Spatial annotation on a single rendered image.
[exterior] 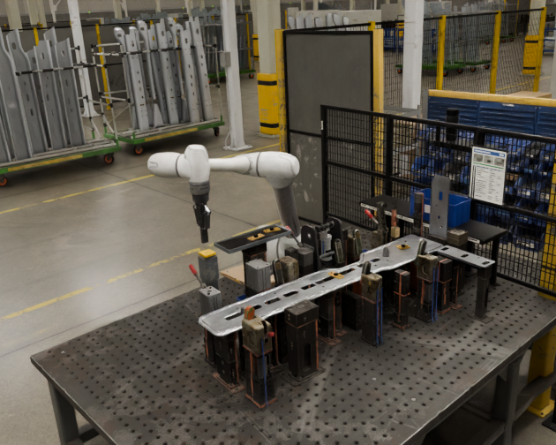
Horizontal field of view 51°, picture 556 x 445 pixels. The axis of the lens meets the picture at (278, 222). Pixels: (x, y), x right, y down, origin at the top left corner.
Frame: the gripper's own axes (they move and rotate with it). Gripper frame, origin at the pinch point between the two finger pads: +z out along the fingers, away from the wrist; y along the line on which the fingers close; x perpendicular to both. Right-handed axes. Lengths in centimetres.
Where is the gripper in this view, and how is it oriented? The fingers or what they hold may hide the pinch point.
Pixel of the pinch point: (204, 235)
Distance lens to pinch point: 270.0
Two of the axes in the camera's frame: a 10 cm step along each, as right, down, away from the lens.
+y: 6.0, 2.5, -7.6
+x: 8.0, -2.4, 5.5
